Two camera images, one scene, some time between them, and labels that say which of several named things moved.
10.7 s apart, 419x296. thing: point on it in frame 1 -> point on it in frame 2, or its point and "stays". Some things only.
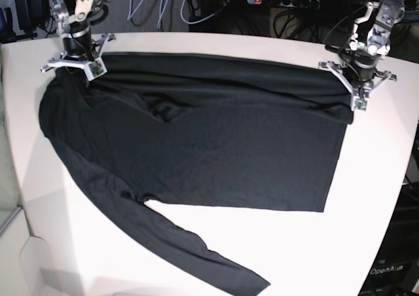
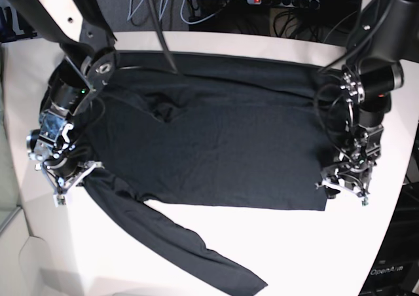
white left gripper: (94, 67) -> (60, 190)
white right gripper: (360, 96) -> (336, 181)
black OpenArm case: (395, 271) stays
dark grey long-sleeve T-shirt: (205, 131) stays
